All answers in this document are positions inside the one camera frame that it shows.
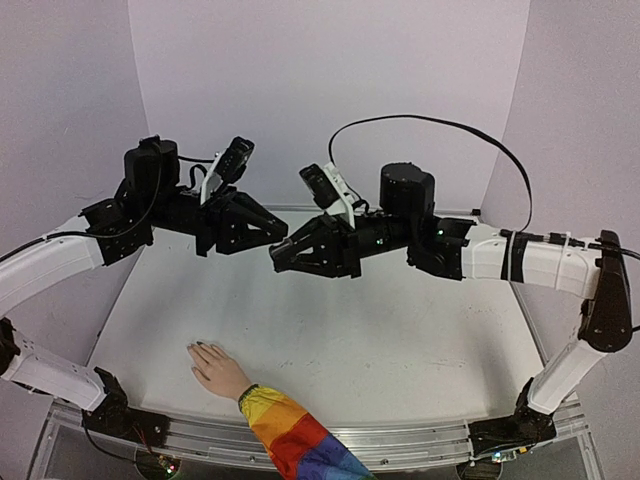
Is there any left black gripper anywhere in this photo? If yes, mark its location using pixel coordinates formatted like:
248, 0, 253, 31
146, 185, 291, 257

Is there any rainbow sleeve forearm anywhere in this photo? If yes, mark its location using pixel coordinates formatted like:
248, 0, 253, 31
238, 384, 374, 480

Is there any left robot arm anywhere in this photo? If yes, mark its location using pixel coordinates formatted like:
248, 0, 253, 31
1, 136, 288, 437

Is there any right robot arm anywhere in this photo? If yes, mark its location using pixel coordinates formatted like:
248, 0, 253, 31
269, 163, 634, 415

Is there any mannequin hand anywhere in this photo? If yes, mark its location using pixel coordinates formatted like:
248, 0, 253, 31
187, 342, 253, 401

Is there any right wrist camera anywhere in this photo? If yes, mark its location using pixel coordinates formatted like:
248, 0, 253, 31
299, 162, 365, 229

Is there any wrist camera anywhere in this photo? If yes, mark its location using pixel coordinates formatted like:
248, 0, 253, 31
200, 136, 255, 205
299, 162, 365, 229

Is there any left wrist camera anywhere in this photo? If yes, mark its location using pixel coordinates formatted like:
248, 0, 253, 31
200, 136, 255, 205

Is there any right black camera cable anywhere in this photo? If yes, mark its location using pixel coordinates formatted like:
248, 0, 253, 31
327, 114, 534, 234

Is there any aluminium front rail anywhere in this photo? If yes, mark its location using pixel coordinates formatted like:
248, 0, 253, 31
73, 371, 584, 479

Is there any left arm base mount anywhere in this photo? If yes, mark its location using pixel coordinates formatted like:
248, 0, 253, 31
82, 367, 170, 447

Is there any left base black cable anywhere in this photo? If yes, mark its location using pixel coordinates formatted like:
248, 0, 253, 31
77, 399, 166, 466

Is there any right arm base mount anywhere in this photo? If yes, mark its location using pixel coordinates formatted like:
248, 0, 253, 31
469, 378, 556, 460

